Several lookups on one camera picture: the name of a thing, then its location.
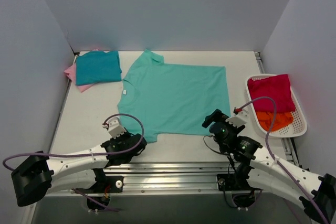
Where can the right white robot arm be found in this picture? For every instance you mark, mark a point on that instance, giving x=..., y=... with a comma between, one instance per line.
x=260, y=169

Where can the folded teal t-shirt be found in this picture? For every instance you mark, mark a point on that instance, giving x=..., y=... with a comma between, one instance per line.
x=97, y=68

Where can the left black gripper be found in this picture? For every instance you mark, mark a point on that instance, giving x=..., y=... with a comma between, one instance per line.
x=137, y=142

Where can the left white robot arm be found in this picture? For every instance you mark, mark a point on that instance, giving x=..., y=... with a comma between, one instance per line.
x=41, y=173

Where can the mint green t-shirt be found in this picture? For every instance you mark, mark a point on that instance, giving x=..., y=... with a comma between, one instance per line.
x=165, y=98

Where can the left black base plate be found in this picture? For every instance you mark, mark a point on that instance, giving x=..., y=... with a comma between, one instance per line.
x=101, y=185

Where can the aluminium rail frame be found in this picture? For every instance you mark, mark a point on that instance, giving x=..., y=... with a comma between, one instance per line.
x=172, y=181

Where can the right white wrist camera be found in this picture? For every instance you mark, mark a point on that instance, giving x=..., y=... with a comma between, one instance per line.
x=239, y=118

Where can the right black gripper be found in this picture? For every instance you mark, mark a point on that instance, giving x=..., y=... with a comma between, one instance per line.
x=212, y=118

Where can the orange t-shirt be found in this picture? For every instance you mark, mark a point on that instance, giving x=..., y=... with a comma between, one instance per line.
x=282, y=120

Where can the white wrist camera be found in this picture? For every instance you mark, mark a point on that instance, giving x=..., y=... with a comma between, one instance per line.
x=114, y=127
x=239, y=118

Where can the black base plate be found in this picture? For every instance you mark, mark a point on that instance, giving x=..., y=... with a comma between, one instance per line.
x=228, y=182
x=101, y=185

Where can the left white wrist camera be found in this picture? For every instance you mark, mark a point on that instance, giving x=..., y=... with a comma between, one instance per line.
x=114, y=127

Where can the crimson red t-shirt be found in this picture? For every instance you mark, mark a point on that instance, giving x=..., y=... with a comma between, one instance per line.
x=276, y=87

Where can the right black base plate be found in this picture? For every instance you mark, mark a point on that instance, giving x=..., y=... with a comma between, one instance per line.
x=228, y=182

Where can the folded pink t-shirt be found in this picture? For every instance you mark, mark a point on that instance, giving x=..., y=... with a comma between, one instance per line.
x=72, y=73

